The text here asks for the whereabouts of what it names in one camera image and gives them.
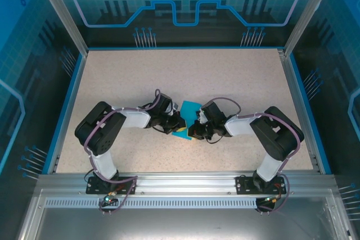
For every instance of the blue paper sheet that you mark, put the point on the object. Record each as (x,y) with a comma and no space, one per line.
(189,110)

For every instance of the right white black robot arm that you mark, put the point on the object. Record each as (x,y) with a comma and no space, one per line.
(278,136)

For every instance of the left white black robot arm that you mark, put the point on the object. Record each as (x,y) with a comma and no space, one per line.
(98,130)

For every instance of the steel tray panel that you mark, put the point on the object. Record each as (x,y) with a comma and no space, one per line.
(180,223)

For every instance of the blue table edge strip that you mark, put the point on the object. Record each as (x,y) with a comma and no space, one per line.
(66,113)
(309,113)

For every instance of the aluminium mounting rail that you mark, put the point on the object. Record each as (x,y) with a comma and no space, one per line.
(182,183)

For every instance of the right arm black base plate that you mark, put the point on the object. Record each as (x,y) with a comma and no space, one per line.
(243,185)

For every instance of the aluminium side rail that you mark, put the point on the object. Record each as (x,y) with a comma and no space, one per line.
(292,82)

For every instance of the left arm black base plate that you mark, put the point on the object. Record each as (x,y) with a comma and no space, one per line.
(94,186)

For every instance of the aluminium frame post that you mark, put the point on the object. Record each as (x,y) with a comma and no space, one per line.
(63,12)
(310,12)

